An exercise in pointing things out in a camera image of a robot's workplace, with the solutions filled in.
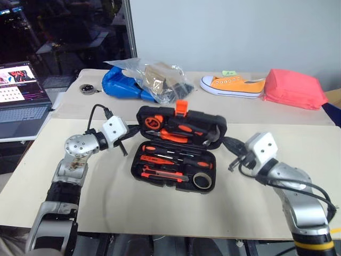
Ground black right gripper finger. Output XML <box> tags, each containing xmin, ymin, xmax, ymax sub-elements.
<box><xmin>222</xmin><ymin>135</ymin><xmax>246</xmax><ymax>148</ymax></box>
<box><xmin>226</xmin><ymin>145</ymin><xmax>248</xmax><ymax>158</ymax></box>

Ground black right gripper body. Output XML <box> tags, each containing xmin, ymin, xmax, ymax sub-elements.
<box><xmin>228</xmin><ymin>148</ymin><xmax>257</xmax><ymax>172</ymax></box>

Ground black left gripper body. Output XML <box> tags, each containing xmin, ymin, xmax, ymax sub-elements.
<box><xmin>114</xmin><ymin>130</ymin><xmax>132</xmax><ymax>157</ymax></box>

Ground black orange screwdriver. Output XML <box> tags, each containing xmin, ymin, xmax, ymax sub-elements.
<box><xmin>156</xmin><ymin>153</ymin><xmax>214</xmax><ymax>170</ymax></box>
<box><xmin>141</xmin><ymin>145</ymin><xmax>203</xmax><ymax>156</ymax></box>

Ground orange voltage tester pen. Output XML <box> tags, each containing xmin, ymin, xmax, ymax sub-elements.
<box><xmin>140</xmin><ymin>154</ymin><xmax>177</xmax><ymax>165</ymax></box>

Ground orange black utility knife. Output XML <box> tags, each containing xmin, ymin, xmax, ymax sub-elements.
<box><xmin>141</xmin><ymin>165</ymin><xmax>189</xmax><ymax>183</ymax></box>

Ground roll of tape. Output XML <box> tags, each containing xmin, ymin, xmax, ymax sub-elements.
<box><xmin>192</xmin><ymin>172</ymin><xmax>213</xmax><ymax>190</ymax></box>

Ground black orange tool case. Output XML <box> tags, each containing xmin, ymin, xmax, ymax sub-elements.
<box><xmin>130</xmin><ymin>100</ymin><xmax>228</xmax><ymax>195</ymax></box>

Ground black orange tape measure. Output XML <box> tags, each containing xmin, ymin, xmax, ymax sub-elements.
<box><xmin>144</xmin><ymin>115</ymin><xmax>164</xmax><ymax>130</ymax></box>

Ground blue bag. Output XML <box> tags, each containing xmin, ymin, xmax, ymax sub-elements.
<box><xmin>102</xmin><ymin>66</ymin><xmax>156</xmax><ymax>102</ymax></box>

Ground orange canvas sneaker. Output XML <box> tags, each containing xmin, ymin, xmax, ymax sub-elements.
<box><xmin>199</xmin><ymin>75</ymin><xmax>267</xmax><ymax>99</ymax></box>

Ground clear plastic bag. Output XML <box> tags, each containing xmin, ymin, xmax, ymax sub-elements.
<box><xmin>103</xmin><ymin>59</ymin><xmax>196</xmax><ymax>105</ymax></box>

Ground brown cardboard box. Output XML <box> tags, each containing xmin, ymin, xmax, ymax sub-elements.
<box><xmin>143</xmin><ymin>62</ymin><xmax>184</xmax><ymax>93</ymax></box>

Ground small round metal tin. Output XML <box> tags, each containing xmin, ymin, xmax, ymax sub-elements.
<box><xmin>80</xmin><ymin>84</ymin><xmax>102</xmax><ymax>95</ymax></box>

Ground pink fabric bag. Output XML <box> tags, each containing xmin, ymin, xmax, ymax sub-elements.
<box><xmin>262</xmin><ymin>68</ymin><xmax>329</xmax><ymax>111</ymax></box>

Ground dark blue object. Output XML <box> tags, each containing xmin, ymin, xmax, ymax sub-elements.
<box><xmin>320</xmin><ymin>102</ymin><xmax>341</xmax><ymax>126</ymax></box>

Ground open laptop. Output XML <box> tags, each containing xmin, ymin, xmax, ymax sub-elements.
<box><xmin>0</xmin><ymin>61</ymin><xmax>53</xmax><ymax>141</ymax></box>

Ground cardboard carton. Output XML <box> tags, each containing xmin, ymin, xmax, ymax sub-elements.
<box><xmin>323</xmin><ymin>89</ymin><xmax>341</xmax><ymax>107</ymax></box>

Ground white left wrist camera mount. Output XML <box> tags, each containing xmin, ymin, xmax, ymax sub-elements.
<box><xmin>100</xmin><ymin>115</ymin><xmax>129</xmax><ymax>145</ymax></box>

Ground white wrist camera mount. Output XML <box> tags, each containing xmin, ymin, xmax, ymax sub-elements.
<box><xmin>244</xmin><ymin>132</ymin><xmax>279</xmax><ymax>167</ymax></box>
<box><xmin>100</xmin><ymin>115</ymin><xmax>129</xmax><ymax>145</ymax></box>

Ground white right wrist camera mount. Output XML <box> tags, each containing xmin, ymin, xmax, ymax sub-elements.
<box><xmin>244</xmin><ymin>132</ymin><xmax>279</xmax><ymax>167</ymax></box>

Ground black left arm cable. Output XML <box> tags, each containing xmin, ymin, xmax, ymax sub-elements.
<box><xmin>84</xmin><ymin>103</ymin><xmax>115</xmax><ymax>135</ymax></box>

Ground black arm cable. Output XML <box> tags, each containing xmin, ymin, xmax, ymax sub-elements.
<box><xmin>238</xmin><ymin>159</ymin><xmax>340</xmax><ymax>222</ymax></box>
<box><xmin>84</xmin><ymin>103</ymin><xmax>115</xmax><ymax>135</ymax></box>

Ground orange handled pliers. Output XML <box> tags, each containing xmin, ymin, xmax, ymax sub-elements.
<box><xmin>145</xmin><ymin>128</ymin><xmax>194</xmax><ymax>145</ymax></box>

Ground claw hammer black orange handle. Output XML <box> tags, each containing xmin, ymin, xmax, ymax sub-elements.
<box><xmin>166</xmin><ymin>118</ymin><xmax>222</xmax><ymax>147</ymax></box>

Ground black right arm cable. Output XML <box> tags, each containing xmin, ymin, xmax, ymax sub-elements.
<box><xmin>238</xmin><ymin>159</ymin><xmax>340</xmax><ymax>222</ymax></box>

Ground silver window frame post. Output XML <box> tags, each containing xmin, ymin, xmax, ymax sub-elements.
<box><xmin>120</xmin><ymin>0</ymin><xmax>138</xmax><ymax>60</ymax></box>

